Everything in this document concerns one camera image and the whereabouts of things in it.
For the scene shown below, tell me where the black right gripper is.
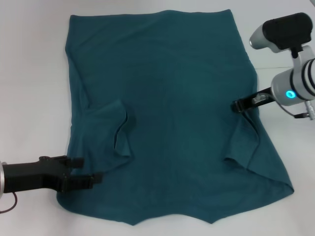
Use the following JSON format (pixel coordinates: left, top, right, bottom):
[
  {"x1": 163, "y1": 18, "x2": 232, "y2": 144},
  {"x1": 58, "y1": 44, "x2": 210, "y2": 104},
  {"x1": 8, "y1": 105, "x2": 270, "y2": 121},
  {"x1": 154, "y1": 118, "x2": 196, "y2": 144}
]
[{"x1": 230, "y1": 88, "x2": 275, "y2": 114}]

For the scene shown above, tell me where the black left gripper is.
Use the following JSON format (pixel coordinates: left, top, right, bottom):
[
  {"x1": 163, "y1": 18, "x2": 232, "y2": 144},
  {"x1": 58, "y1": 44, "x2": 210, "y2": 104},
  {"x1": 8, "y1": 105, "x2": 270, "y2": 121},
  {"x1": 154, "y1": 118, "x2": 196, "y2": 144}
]
[{"x1": 3, "y1": 155, "x2": 104, "y2": 194}]

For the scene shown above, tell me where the teal blue shirt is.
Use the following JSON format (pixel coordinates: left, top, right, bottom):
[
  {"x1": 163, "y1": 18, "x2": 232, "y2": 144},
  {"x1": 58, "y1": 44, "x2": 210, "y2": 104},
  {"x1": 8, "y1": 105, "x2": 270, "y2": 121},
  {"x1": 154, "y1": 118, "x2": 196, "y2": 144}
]
[{"x1": 56, "y1": 9, "x2": 295, "y2": 219}]

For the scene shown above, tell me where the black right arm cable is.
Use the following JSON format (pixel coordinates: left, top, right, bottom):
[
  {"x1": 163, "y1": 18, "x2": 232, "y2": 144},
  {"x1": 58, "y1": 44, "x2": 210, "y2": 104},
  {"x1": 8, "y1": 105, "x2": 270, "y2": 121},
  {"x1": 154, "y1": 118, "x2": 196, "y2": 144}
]
[{"x1": 278, "y1": 102, "x2": 308, "y2": 119}]

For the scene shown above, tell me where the red left arm cable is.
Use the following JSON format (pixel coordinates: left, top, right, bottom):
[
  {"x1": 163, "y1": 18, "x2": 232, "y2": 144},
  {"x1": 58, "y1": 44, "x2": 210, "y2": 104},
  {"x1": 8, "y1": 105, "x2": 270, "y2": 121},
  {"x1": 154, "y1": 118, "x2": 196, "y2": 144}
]
[{"x1": 0, "y1": 193, "x2": 18, "y2": 214}]

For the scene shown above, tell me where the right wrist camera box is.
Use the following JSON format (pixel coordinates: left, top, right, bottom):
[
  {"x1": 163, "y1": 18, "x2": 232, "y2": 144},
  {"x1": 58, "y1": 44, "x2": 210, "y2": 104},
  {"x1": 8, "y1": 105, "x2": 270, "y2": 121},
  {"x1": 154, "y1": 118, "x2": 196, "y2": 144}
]
[{"x1": 249, "y1": 12, "x2": 312, "y2": 54}]

